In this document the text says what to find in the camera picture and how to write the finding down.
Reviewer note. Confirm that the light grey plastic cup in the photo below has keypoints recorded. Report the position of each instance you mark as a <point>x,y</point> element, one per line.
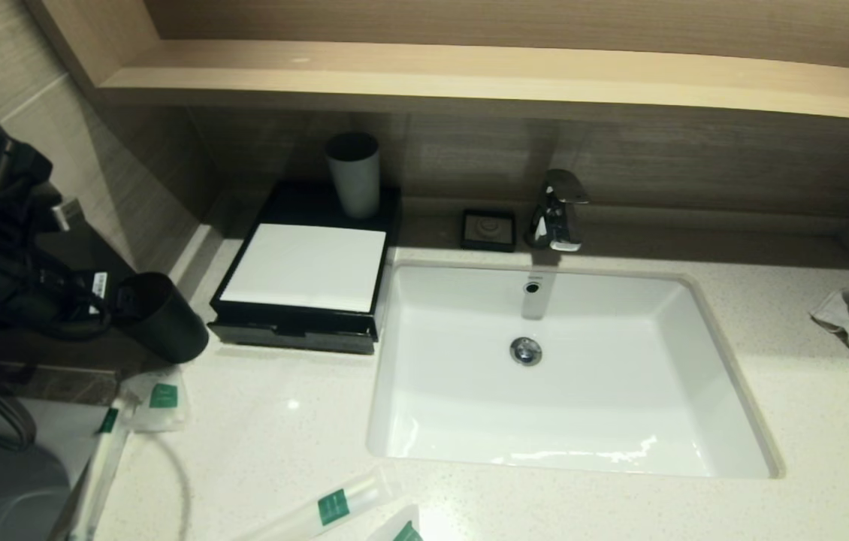
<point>355,184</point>

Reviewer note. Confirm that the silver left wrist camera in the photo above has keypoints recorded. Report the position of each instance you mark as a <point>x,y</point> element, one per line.
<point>67,214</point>

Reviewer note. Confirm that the chrome sink drain stopper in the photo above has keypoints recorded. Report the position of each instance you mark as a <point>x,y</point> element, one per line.
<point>526,351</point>

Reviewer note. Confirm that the wooden wall shelf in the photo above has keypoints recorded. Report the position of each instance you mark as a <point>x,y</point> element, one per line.
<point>469,75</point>

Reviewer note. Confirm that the black square soap dish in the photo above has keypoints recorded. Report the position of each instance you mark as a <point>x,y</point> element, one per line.
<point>487,229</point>

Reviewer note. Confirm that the white bathtub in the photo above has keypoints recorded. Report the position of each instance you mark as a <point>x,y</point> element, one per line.
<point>11,488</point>

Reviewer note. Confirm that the white ceramic sink basin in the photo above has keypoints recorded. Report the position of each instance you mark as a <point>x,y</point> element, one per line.
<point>582,421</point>

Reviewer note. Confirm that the long slim toothbrush packet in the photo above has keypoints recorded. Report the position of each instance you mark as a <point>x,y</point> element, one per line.
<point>101,466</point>

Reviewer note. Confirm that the black amenity drawer box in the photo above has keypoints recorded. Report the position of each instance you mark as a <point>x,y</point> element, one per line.
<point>297,330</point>

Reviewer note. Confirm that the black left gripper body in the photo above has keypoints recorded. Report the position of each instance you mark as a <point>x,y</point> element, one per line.
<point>71,297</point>

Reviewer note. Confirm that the small square green-label packet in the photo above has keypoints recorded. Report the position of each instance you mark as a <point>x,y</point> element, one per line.
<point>161,402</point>

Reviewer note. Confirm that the chrome sink faucet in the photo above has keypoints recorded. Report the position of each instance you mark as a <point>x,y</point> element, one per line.
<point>558,214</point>

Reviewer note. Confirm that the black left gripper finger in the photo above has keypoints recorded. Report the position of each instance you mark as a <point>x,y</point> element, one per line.
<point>124,311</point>
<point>128,293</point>

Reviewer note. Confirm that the small packet green corner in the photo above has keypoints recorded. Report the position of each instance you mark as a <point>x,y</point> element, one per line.
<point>398,530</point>

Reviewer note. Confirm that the black plastic cup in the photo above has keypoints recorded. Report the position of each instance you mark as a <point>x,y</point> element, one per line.
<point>169,323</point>

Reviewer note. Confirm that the wide toothbrush packet green label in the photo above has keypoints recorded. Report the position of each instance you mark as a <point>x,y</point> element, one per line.
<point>327,507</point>

